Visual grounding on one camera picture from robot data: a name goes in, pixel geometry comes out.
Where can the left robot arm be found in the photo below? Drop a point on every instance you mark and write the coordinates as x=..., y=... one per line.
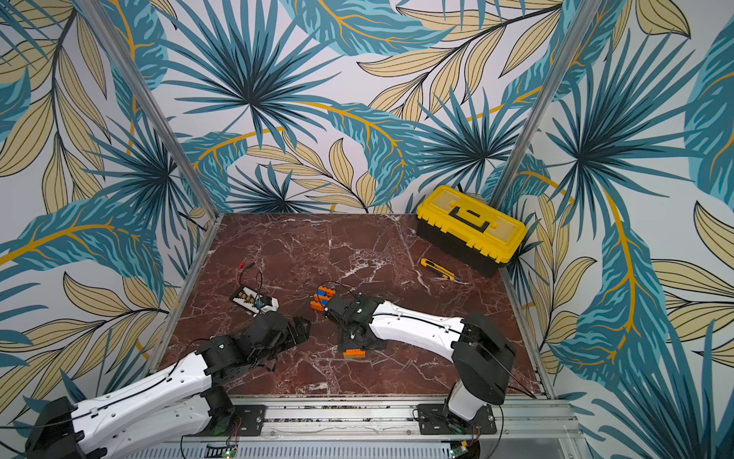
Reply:
x=184, y=399

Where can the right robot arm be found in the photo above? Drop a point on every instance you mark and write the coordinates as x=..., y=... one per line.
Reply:
x=480, y=353

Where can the black charging board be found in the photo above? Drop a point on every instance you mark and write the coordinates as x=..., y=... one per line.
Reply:
x=245, y=298

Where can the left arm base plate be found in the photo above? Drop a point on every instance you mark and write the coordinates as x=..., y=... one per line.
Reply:
x=240, y=420

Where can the yellow black toolbox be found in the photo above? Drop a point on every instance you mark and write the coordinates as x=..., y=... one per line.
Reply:
x=469, y=230

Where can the left aluminium frame post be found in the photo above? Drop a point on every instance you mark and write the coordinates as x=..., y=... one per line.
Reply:
x=111, y=40

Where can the aluminium frame post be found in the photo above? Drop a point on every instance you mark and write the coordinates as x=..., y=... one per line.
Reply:
x=572, y=40
x=111, y=40

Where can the aluminium front rail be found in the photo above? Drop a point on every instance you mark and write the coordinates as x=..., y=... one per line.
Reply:
x=349, y=420

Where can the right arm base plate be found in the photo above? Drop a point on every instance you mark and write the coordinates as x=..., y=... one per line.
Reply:
x=435, y=419

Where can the right aluminium frame post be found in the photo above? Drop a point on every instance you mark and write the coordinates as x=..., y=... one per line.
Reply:
x=572, y=40

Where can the yellow utility knife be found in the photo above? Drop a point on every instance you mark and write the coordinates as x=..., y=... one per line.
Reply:
x=440, y=270

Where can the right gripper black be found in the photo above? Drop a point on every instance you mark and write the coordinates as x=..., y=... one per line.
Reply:
x=353, y=334

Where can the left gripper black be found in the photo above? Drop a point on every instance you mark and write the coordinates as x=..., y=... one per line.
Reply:
x=303, y=333

